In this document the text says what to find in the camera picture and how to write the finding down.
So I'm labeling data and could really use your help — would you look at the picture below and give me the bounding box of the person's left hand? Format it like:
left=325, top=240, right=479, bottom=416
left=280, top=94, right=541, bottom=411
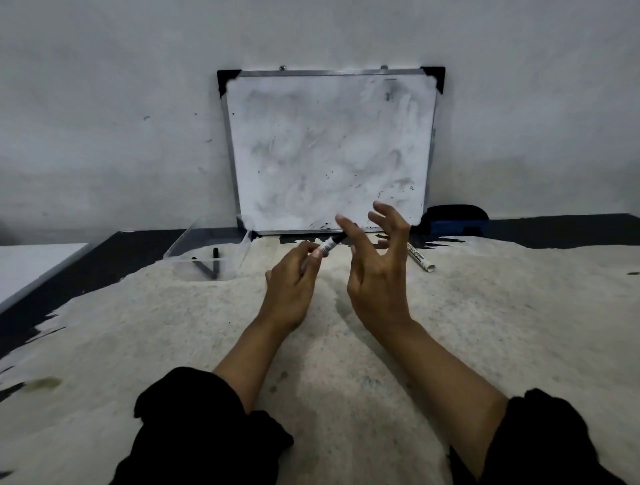
left=254, top=240, right=324, bottom=329

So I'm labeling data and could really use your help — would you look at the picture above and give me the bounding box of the person's right hand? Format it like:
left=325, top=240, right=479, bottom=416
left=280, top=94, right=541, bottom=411
left=335, top=201, right=413, bottom=337

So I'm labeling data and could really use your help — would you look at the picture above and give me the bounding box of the white marker with black cap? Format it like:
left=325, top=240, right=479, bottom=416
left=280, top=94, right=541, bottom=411
left=300, top=223, right=359, bottom=274

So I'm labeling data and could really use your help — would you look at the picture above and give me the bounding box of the person's left forearm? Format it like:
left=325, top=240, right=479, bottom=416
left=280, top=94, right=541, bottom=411
left=213, top=318, right=302, bottom=415

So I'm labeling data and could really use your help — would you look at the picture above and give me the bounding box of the person's right forearm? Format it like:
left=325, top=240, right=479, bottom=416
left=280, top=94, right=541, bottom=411
left=364, top=318, right=510, bottom=481

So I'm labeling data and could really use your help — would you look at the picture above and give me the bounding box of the black and blue eraser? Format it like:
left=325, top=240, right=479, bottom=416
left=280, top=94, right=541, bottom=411
left=421, top=204, right=490, bottom=237

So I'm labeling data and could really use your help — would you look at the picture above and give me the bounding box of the clear plastic container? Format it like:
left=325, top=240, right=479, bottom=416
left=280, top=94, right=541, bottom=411
left=163, top=215, right=256, bottom=283

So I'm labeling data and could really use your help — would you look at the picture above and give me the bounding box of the off-white felt mat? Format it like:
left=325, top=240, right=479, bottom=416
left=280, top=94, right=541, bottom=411
left=0, top=234, right=640, bottom=485

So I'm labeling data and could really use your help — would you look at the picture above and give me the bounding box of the black left sleeve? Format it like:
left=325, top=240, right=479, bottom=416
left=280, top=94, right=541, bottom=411
left=111, top=367, right=295, bottom=485

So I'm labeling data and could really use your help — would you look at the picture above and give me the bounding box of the black sleeve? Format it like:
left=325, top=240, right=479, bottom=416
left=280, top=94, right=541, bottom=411
left=111, top=367, right=295, bottom=485
left=448, top=388, right=628, bottom=485

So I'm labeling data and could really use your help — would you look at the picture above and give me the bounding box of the black right sleeve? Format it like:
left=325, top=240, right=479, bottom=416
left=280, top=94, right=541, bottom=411
left=448, top=388, right=628, bottom=485

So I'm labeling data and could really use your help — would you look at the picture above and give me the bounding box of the white side table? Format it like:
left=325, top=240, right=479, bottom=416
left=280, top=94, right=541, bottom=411
left=0, top=243, right=92, bottom=314

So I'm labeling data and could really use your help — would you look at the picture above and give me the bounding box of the smudged whiteboard with metal frame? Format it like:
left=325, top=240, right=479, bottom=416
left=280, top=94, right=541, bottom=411
left=217, top=65, right=446, bottom=237

